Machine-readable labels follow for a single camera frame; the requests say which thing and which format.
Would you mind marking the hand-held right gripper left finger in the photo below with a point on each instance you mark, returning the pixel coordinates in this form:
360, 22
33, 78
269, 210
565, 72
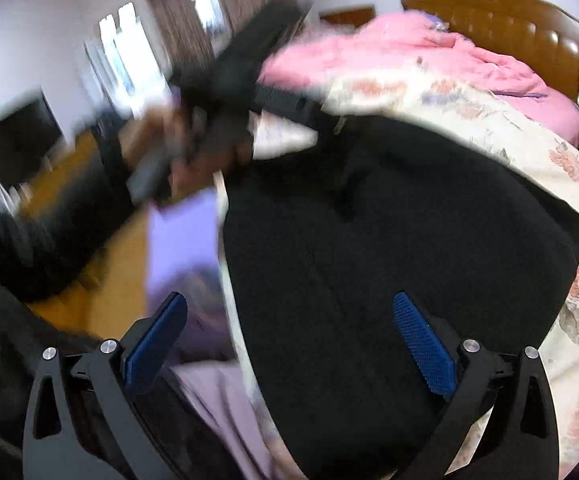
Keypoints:
157, 340

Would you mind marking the wooden headboard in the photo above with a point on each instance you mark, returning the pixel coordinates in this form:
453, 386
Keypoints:
519, 25

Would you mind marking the purple bedsheet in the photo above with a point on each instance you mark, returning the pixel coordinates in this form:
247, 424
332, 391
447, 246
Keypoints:
184, 240

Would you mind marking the lilac cloth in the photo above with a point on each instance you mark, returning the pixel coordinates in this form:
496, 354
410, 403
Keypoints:
229, 410

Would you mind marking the wooden nightstand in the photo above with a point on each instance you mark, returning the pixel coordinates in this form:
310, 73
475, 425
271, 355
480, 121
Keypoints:
347, 16

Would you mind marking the purple pillow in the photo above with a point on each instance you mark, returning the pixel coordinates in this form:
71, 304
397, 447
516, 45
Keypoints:
439, 24

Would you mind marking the black television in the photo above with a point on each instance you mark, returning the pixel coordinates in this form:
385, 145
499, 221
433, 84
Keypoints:
19, 140

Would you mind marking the floral quilt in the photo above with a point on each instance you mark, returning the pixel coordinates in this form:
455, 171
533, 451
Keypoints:
559, 170

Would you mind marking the pink blanket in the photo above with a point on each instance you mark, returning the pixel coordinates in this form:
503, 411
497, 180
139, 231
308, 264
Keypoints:
419, 55

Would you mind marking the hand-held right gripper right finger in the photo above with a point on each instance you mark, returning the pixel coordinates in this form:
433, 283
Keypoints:
424, 345

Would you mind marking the person's left hand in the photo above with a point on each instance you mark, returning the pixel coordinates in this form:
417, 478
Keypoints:
209, 160

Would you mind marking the window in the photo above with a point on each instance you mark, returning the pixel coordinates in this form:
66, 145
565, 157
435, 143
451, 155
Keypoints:
119, 55

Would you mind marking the black pants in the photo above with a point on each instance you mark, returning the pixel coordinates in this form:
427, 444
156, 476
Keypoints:
394, 235

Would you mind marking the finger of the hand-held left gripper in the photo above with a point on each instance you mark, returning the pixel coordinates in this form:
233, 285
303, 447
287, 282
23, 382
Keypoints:
289, 102

